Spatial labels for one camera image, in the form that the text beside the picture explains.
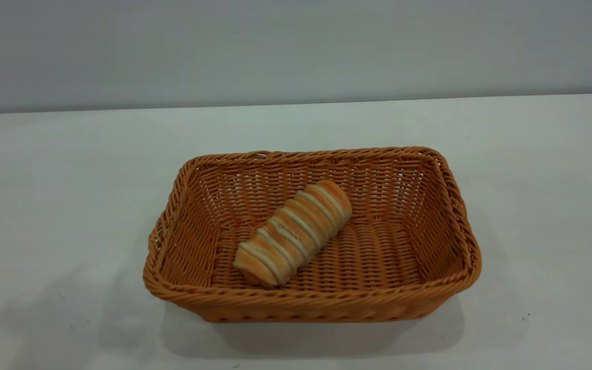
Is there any striped spiral bread roll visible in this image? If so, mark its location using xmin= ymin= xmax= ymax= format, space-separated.
xmin=233 ymin=179 xmax=353 ymax=288

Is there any orange woven wicker basket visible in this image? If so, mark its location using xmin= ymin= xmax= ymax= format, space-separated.
xmin=143 ymin=146 xmax=482 ymax=323

